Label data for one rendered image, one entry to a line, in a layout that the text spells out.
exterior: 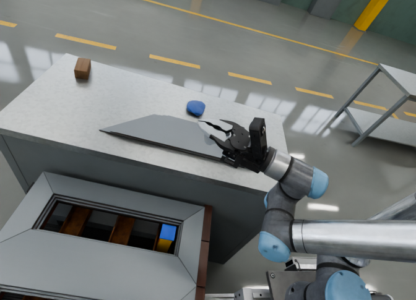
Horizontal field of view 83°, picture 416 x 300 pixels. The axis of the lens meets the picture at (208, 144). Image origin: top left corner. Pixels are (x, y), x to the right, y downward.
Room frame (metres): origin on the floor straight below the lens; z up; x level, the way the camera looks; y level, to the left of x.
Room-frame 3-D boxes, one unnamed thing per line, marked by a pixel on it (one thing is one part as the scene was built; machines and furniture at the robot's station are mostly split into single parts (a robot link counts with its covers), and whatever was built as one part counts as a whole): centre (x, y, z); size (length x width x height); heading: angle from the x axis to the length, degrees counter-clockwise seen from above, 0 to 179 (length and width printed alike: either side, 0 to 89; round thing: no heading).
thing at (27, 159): (0.59, 0.17, 0.51); 1.30 x 0.04 x 1.01; 101
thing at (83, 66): (0.94, 0.75, 1.07); 0.12 x 0.06 x 0.05; 27
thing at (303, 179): (0.44, -0.26, 1.43); 0.11 x 0.08 x 0.09; 84
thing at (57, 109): (0.86, 0.23, 1.03); 1.30 x 0.60 x 0.04; 101
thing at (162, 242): (0.40, 0.01, 0.78); 0.05 x 0.05 x 0.19; 11
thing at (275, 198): (0.42, -0.26, 1.34); 0.11 x 0.08 x 0.11; 174
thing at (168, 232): (0.40, 0.01, 0.88); 0.06 x 0.06 x 0.02; 11
